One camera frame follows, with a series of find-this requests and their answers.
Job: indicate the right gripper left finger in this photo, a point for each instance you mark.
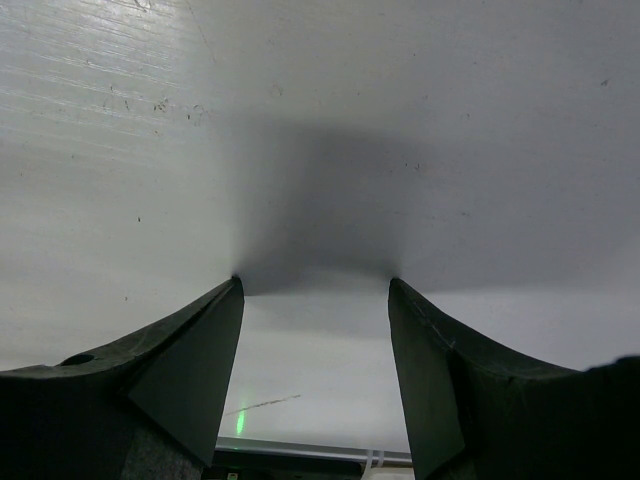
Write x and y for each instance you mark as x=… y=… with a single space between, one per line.
x=148 y=405

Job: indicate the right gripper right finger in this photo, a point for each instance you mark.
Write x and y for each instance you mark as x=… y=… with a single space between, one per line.
x=476 y=409

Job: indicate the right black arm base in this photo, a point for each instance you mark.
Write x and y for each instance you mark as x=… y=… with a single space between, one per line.
x=256 y=459

